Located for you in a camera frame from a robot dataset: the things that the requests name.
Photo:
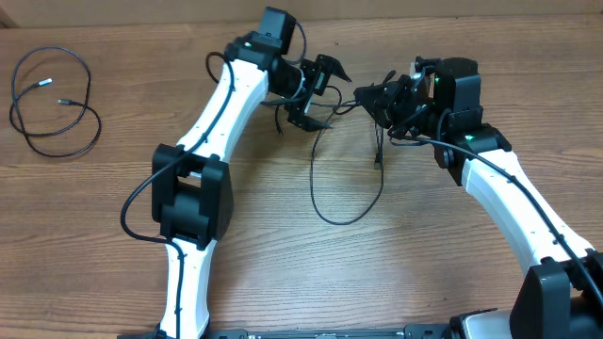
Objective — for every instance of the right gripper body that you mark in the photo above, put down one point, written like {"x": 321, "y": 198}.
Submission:
{"x": 414, "y": 110}

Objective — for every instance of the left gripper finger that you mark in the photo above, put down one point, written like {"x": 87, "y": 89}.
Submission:
{"x": 309, "y": 124}
{"x": 332, "y": 66}

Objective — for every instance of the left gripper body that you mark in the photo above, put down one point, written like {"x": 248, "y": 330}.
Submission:
{"x": 300, "y": 103}

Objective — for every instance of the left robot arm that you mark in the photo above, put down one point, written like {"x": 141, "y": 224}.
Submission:
{"x": 192, "y": 195}

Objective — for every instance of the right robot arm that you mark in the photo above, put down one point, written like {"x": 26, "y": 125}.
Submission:
{"x": 439, "y": 103}

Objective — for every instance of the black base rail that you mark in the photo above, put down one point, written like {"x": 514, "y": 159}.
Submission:
{"x": 416, "y": 331}

